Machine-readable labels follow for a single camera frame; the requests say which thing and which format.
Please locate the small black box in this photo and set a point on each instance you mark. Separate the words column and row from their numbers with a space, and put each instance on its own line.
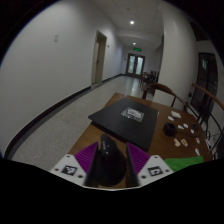
column 170, row 129

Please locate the dark wooden chair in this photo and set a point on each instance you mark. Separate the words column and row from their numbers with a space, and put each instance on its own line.
column 146, row 77

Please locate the wooden side door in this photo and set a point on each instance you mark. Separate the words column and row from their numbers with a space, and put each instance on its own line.
column 99, row 60

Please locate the dark framed window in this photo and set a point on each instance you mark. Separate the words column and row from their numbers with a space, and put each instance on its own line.
column 205, row 73

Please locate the round ceiling light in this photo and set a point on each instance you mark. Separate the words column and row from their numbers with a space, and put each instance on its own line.
column 132, row 22
column 134, row 43

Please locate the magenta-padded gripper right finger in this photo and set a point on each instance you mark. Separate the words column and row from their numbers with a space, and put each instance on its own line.
column 151, row 168

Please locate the clear plastic packet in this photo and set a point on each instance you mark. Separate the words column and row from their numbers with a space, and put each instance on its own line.
column 132, row 114

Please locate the black vertical computer mouse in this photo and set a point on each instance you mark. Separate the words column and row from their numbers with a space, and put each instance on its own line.
column 108, row 163

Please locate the green exit sign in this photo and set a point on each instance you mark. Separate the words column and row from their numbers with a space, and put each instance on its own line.
column 137, row 49

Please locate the wooden curved-back armchair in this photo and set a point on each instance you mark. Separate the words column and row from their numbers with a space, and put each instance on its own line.
column 163, row 86

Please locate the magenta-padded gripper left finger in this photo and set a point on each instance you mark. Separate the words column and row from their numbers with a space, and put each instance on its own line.
column 71, row 168

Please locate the white wall plate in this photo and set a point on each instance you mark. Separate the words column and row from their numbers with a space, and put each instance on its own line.
column 56, row 38

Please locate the green mouse pad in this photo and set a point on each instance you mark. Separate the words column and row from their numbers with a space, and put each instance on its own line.
column 183, row 163

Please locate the black flat square box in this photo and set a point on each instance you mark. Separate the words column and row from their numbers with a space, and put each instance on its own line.
column 106, row 116

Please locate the double glass door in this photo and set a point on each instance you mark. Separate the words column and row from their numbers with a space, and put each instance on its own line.
column 131, row 65

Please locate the white flat box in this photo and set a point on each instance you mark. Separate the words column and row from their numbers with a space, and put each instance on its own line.
column 175, row 114

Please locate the wood-topped black metal railing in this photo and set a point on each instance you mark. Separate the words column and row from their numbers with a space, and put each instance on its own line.
column 206, row 93

